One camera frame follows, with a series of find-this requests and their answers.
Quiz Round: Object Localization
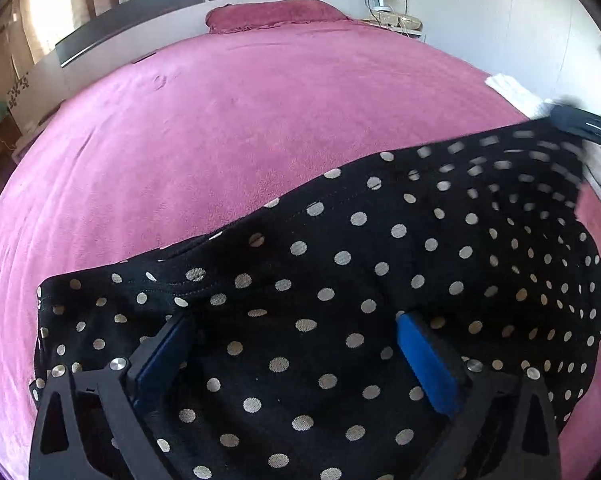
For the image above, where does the pink bed blanket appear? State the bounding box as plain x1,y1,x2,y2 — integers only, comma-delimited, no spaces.
0,22,601,480

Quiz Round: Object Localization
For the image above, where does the dark and white headboard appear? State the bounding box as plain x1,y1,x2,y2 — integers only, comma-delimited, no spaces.
30,0,366,81

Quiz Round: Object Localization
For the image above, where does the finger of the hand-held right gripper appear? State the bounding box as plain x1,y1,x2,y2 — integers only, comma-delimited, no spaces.
550,102,601,151

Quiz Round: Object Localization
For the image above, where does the pink pillow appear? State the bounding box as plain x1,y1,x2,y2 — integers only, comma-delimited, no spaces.
205,1,353,35

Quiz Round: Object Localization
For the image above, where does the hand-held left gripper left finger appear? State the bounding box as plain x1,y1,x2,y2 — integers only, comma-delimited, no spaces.
30,312,194,480

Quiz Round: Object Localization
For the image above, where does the white towel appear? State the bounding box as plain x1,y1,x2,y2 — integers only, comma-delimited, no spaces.
485,74,556,120

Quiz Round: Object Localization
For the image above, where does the black polka dot garment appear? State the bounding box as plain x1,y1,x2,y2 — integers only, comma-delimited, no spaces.
28,122,601,480

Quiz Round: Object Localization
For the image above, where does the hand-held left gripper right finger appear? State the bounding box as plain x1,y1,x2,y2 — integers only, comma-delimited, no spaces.
396,311,561,480

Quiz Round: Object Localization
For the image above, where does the white nightstand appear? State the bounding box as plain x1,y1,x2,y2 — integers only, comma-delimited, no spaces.
360,17,426,43

